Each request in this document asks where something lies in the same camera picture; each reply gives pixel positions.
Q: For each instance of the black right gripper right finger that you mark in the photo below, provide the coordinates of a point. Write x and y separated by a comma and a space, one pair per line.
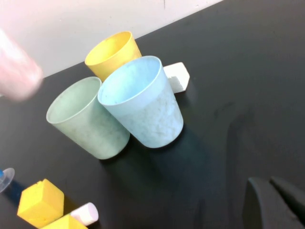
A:
293, 195

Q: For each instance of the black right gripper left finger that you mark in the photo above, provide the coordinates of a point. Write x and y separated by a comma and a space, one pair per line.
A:
264, 210

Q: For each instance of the yellow foam cube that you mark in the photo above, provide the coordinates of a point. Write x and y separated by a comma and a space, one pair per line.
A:
38, 202
64, 224

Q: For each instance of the clear measuring cup blue paper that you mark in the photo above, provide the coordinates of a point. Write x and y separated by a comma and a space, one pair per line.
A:
7, 176

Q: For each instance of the light blue plastic cup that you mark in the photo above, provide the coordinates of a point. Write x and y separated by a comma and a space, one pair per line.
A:
152, 119

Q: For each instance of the yellow plastic cup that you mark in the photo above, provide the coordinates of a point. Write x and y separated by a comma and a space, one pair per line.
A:
107, 55

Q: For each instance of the white green glue stick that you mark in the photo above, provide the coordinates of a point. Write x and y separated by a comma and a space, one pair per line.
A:
85, 213

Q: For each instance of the green plastic cup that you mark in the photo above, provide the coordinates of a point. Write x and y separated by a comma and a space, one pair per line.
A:
90, 133

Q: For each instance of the white foam block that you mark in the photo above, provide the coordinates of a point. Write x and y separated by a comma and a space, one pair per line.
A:
178, 76

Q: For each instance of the pink plastic cup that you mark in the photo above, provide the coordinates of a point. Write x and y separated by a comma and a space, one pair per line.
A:
16, 71

